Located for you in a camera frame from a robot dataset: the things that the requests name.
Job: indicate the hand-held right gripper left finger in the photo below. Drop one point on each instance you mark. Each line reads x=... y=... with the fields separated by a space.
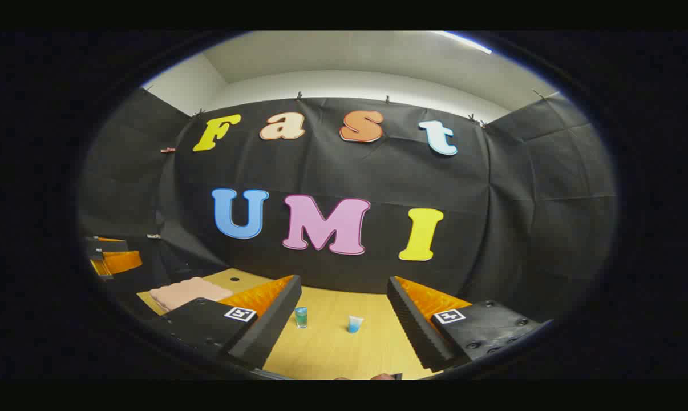
x=275 y=319

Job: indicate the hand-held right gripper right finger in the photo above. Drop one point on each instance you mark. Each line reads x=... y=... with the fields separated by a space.
x=412 y=325

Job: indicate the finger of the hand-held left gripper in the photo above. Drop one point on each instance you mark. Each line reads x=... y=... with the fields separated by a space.
x=107 y=248
x=121 y=262

